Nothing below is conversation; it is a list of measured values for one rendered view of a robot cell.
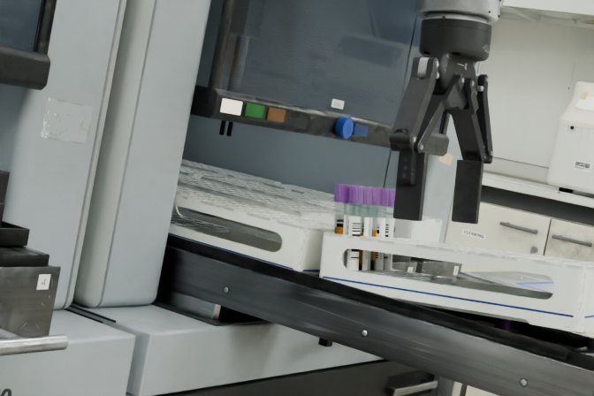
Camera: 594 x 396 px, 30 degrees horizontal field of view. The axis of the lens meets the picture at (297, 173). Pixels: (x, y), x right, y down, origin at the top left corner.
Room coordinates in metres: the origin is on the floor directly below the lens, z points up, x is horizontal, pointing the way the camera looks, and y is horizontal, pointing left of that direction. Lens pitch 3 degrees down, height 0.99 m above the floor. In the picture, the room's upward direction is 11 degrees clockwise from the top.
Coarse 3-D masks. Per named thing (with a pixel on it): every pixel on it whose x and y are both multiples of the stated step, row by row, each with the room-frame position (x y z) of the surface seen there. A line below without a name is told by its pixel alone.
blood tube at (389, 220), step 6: (390, 192) 1.25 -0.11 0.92; (390, 198) 1.25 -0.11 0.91; (390, 204) 1.25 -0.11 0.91; (390, 210) 1.25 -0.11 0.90; (390, 216) 1.25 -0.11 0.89; (390, 222) 1.25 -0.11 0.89; (390, 228) 1.25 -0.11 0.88; (390, 234) 1.25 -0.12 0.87; (384, 258) 1.24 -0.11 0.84; (390, 258) 1.24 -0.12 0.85; (384, 264) 1.24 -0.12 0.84; (390, 264) 1.24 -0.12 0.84
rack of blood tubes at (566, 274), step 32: (416, 256) 1.13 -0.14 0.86; (448, 256) 1.11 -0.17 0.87; (480, 256) 1.10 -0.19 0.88; (512, 256) 1.08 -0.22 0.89; (544, 256) 1.16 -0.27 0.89; (384, 288) 1.15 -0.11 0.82; (416, 288) 1.13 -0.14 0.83; (448, 288) 1.11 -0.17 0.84; (480, 288) 1.20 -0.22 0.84; (512, 288) 1.18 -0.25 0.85; (576, 288) 1.04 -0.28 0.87; (544, 320) 1.05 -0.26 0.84; (576, 320) 1.04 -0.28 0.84
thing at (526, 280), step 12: (468, 276) 1.45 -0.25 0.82; (480, 276) 1.46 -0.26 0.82; (492, 276) 1.49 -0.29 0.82; (504, 276) 1.52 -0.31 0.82; (516, 276) 1.55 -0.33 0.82; (528, 276) 1.57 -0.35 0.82; (540, 276) 1.61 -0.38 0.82; (528, 288) 1.42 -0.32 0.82; (540, 288) 1.45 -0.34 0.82; (552, 288) 1.48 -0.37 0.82; (444, 384) 1.46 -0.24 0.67; (456, 384) 1.45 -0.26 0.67
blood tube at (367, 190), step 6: (366, 192) 1.20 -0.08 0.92; (366, 198) 1.20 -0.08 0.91; (366, 204) 1.20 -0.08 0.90; (366, 210) 1.20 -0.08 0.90; (366, 216) 1.20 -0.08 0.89; (366, 222) 1.20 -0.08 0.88; (366, 228) 1.20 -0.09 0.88; (360, 234) 1.20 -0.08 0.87; (366, 234) 1.20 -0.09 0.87; (360, 252) 1.20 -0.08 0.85; (366, 252) 1.20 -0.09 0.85; (360, 258) 1.20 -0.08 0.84; (366, 258) 1.20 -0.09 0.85; (360, 264) 1.20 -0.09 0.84; (366, 264) 1.20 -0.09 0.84
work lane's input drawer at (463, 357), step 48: (192, 240) 1.29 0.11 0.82; (192, 288) 1.27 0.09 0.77; (240, 288) 1.23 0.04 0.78; (288, 288) 1.19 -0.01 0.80; (336, 288) 1.17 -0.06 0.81; (336, 336) 1.16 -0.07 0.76; (384, 336) 1.12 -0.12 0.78; (432, 336) 1.09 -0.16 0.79; (480, 336) 1.08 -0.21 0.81; (528, 336) 1.15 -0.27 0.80; (576, 336) 1.14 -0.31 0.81; (480, 384) 1.06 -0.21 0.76; (528, 384) 1.04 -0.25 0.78; (576, 384) 1.01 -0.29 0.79
